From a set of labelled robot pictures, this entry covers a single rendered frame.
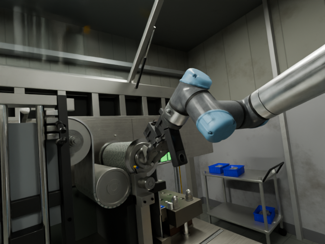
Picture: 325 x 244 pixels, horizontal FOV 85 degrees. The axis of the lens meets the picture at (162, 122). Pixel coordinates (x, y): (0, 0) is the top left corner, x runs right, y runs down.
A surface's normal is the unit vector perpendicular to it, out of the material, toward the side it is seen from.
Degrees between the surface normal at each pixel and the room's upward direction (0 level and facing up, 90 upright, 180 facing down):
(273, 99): 109
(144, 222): 90
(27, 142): 90
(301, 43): 90
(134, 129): 90
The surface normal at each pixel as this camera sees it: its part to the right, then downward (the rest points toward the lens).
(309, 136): -0.82, 0.04
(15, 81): 0.63, -0.11
